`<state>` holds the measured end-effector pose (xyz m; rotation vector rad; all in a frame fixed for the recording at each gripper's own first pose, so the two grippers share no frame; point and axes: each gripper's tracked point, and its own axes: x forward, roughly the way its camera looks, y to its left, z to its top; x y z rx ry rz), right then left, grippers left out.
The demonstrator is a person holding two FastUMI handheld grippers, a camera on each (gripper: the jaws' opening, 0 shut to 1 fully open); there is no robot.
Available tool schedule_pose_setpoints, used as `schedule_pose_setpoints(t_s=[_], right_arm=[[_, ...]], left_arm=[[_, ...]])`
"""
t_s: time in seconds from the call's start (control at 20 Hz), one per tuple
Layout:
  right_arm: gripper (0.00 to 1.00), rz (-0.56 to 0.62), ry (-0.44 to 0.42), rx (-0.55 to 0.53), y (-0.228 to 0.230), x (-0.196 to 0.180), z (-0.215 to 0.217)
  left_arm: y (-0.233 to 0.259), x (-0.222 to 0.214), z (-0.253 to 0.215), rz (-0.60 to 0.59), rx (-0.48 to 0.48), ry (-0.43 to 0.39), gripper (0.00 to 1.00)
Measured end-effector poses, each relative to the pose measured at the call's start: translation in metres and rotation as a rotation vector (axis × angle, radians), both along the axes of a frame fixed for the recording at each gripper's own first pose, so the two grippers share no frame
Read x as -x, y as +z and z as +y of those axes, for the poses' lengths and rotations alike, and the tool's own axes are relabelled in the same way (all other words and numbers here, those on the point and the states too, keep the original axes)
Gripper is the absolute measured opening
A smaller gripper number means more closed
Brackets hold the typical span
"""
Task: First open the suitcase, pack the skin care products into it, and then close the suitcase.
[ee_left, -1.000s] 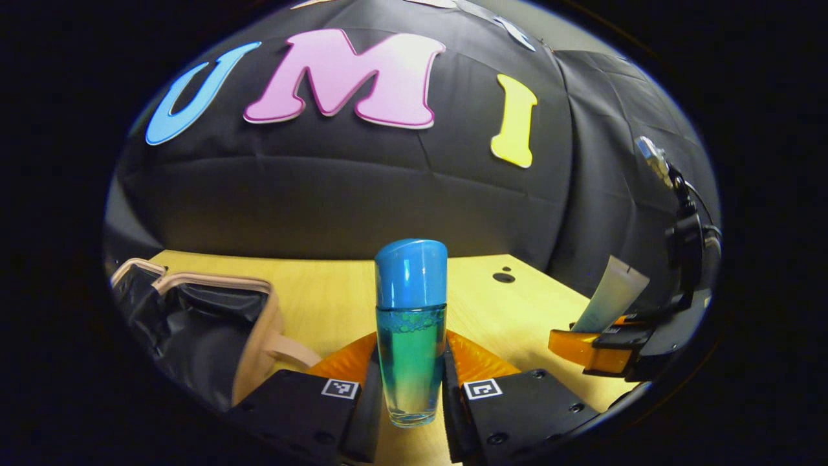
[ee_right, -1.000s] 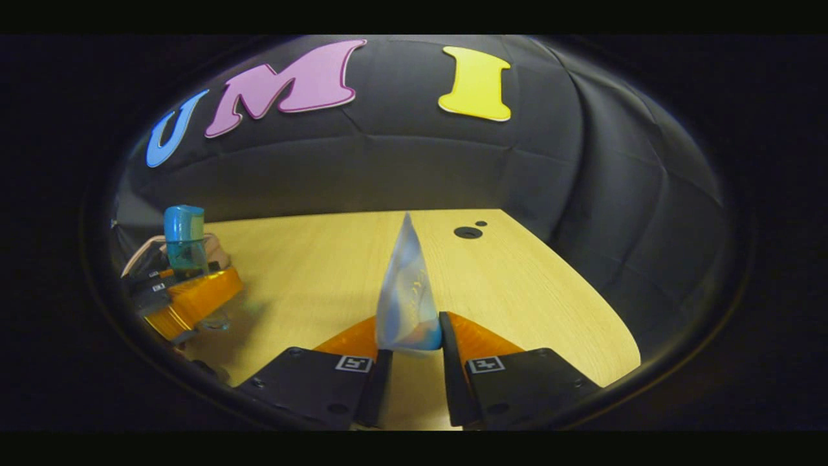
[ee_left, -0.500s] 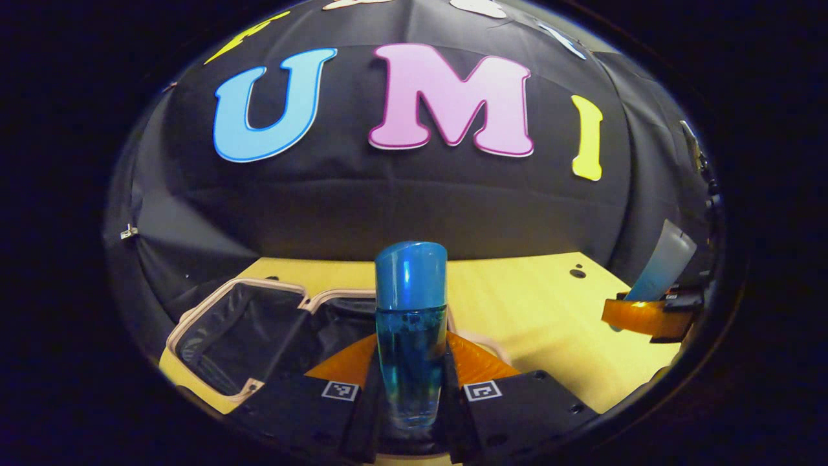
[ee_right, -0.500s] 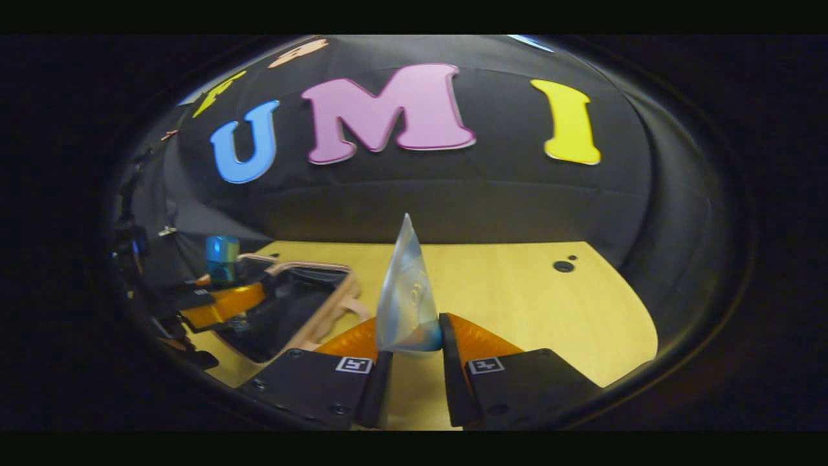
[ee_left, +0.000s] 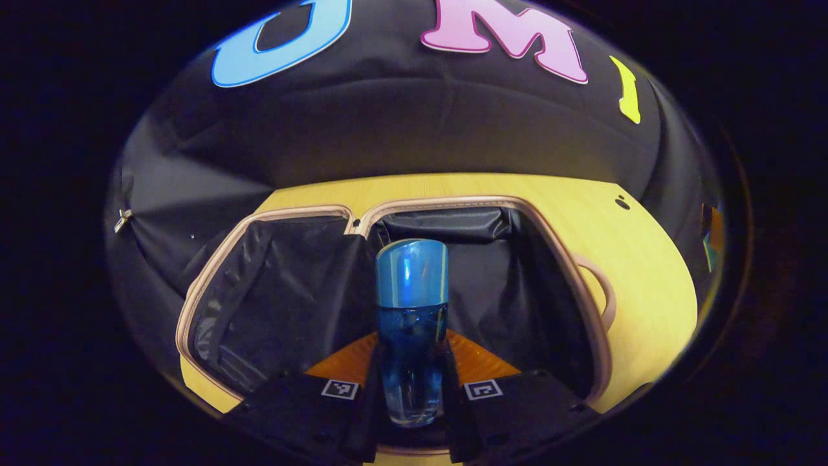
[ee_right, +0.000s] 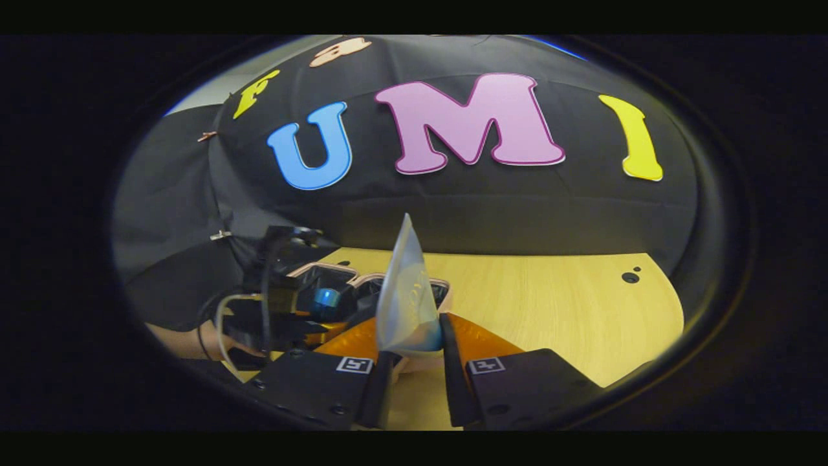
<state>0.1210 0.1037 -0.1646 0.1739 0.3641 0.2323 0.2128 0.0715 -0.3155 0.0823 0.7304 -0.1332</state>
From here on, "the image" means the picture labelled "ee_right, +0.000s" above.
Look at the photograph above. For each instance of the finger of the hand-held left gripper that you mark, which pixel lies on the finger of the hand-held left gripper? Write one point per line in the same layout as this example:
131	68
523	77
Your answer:
284	327

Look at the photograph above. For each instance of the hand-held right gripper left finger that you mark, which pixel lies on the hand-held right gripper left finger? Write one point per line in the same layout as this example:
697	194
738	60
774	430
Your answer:
317	385

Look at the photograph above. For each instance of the silver clip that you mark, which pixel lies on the silver clip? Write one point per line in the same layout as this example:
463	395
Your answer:
220	235

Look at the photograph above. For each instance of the copper clip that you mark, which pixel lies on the copper clip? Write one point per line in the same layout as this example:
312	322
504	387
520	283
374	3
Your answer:
207	136

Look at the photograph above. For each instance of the black backdrop cloth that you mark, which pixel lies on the black backdrop cloth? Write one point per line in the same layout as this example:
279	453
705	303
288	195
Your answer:
517	207

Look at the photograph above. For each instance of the clear skin care sachet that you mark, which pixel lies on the clear skin care sachet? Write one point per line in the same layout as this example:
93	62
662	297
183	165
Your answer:
407	291

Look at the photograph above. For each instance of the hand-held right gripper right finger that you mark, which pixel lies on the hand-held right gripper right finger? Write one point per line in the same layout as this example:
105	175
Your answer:
524	388

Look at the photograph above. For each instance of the pink hard-shell suitcase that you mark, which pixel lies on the pink hard-shell suitcase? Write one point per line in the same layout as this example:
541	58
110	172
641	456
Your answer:
369	291

